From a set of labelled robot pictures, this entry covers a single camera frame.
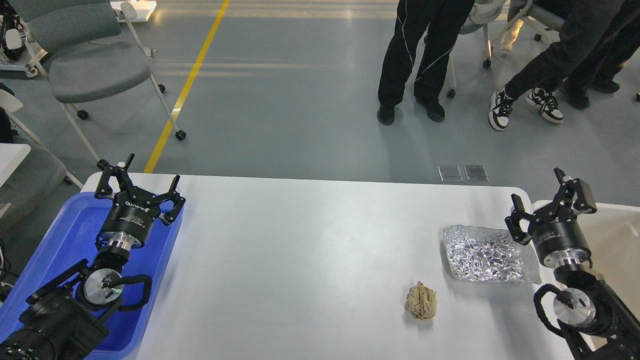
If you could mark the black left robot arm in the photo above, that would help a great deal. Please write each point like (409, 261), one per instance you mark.
(89, 289)

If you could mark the grey chair at left edge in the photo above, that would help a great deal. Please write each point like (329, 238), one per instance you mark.
(36, 177)

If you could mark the right metal floor plate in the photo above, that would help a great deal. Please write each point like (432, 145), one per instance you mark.
(476, 173)

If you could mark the person with black-white sneakers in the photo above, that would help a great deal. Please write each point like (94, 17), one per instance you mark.
(583, 41)

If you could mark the white side table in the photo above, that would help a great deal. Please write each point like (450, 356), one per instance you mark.
(11, 156)

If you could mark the crumpled brown paper ball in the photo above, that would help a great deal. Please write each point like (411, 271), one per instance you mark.
(421, 302)

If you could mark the seated person in dark trousers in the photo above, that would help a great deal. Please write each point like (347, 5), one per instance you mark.
(599, 69)

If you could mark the metal floor plate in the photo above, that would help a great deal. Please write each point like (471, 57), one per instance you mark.
(476, 173)
(450, 174)

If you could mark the beige plastic bin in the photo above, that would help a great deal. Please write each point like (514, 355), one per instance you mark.
(612, 234)

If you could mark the silver foil bag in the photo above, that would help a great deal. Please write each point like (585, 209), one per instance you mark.
(488, 255)

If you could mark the white equipment base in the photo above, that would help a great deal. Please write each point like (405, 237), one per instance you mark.
(143, 9)

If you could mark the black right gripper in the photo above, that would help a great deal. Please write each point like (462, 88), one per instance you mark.
(557, 237)

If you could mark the grey chair with white frame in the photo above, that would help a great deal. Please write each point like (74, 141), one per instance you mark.
(80, 75)

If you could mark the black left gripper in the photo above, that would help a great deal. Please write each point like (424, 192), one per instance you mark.
(128, 216)

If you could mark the left metal floor plate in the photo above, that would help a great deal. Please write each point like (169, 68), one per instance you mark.
(450, 174)

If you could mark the blue plastic tray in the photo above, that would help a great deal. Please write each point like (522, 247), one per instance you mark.
(71, 238)

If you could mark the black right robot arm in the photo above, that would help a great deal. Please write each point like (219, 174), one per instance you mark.
(581, 308)

